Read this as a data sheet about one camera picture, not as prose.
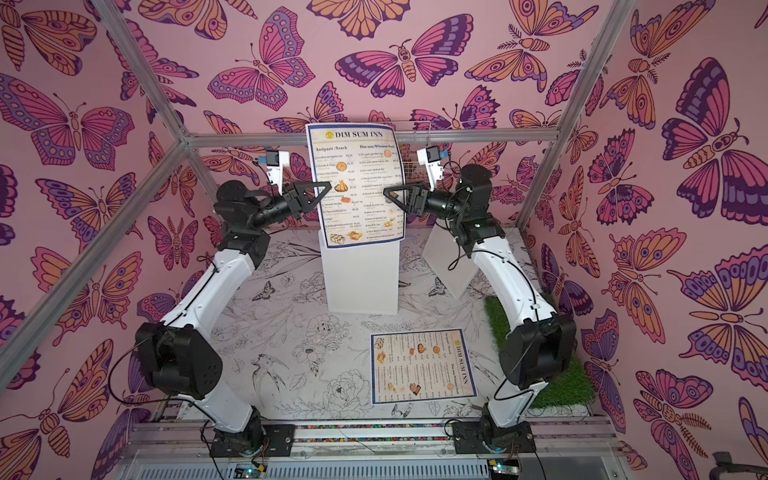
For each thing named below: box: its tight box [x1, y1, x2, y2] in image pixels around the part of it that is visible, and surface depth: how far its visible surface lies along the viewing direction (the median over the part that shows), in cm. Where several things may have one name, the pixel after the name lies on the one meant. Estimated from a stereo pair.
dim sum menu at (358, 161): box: [305, 123, 413, 248], surface depth 69 cm
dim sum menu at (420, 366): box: [370, 328, 477, 405], surface depth 87 cm
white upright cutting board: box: [318, 229, 401, 315], surface depth 90 cm
